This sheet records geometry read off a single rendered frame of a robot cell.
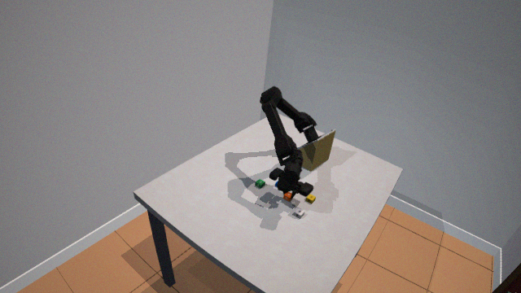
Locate green block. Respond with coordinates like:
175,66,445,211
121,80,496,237
255,179,265,189

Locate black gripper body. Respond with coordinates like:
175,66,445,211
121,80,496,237
269,168,314,197

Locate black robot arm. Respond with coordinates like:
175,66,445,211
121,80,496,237
260,86,321,193

